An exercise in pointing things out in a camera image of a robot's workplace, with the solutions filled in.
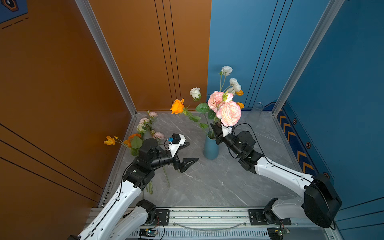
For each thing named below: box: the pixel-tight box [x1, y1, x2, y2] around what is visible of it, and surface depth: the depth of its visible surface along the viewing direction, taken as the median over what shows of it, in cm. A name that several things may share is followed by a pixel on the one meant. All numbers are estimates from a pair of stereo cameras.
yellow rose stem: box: [170, 98, 209, 133], surface depth 67 cm
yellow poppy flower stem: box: [103, 135, 130, 148], surface depth 86 cm
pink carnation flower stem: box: [195, 91, 242, 137], surface depth 45 cm
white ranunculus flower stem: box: [219, 65, 242, 94], surface depth 79 cm
